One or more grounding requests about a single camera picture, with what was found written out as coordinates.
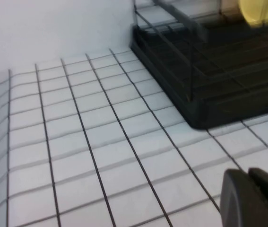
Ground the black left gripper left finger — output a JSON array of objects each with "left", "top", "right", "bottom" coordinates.
[{"left": 219, "top": 168, "right": 268, "bottom": 227}]

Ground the yellow plate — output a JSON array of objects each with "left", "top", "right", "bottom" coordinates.
[{"left": 239, "top": 0, "right": 268, "bottom": 28}]

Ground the black wire dish rack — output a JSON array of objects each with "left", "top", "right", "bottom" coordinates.
[
  {"left": 132, "top": 0, "right": 268, "bottom": 105},
  {"left": 130, "top": 23, "right": 268, "bottom": 130}
]

